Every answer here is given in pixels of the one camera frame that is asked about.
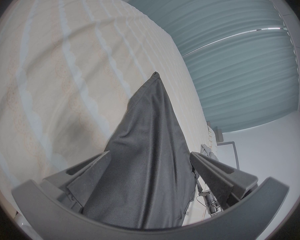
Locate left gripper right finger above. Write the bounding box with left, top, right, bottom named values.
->
left=191, top=151, right=258, bottom=208

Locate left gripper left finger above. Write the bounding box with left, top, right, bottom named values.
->
left=41, top=151, right=112, bottom=212

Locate black long-sleeved top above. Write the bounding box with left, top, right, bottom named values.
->
left=81, top=71, right=199, bottom=229

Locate bed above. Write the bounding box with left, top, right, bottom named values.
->
left=0, top=0, right=239, bottom=228

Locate grey garment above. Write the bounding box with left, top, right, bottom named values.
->
left=201, top=144, right=218, bottom=161

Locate white printed pillow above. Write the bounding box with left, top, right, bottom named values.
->
left=206, top=126, right=218, bottom=151

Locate blue-green curtain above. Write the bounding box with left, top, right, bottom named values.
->
left=182, top=29, right=300, bottom=134
left=127, top=0, right=288, bottom=57

